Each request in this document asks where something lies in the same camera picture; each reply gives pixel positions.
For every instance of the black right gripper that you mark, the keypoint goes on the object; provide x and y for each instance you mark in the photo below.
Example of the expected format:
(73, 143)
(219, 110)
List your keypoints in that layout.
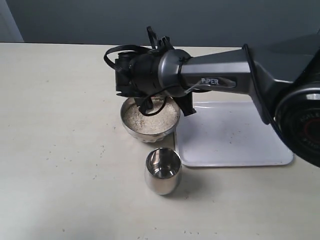
(140, 77)

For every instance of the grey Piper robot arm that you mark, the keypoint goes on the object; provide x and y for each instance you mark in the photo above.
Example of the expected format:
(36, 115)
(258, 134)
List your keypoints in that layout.
(282, 79)

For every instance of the steel bowl of rice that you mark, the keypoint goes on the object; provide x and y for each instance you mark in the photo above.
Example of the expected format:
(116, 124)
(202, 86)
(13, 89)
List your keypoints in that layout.
(150, 129)

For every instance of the steel cup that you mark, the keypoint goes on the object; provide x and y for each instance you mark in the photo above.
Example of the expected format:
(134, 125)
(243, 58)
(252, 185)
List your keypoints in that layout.
(163, 170)

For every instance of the white rectangular plastic tray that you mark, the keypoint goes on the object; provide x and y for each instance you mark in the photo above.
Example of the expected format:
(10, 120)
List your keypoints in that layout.
(228, 134)

